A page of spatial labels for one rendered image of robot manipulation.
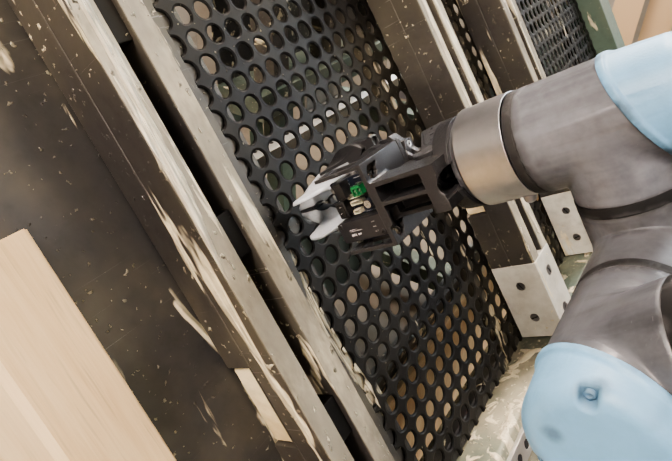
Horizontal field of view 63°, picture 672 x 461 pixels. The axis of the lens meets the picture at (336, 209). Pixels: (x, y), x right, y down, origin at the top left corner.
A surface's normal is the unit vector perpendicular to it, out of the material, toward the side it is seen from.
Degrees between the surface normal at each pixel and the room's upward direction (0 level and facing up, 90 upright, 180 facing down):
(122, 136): 90
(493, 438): 33
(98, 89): 90
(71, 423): 56
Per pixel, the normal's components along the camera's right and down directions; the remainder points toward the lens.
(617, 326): -0.81, -0.53
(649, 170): -0.14, 0.26
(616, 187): -0.54, 0.43
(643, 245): -0.25, -0.90
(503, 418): -0.45, -0.87
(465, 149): -0.71, 0.00
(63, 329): 0.70, -0.21
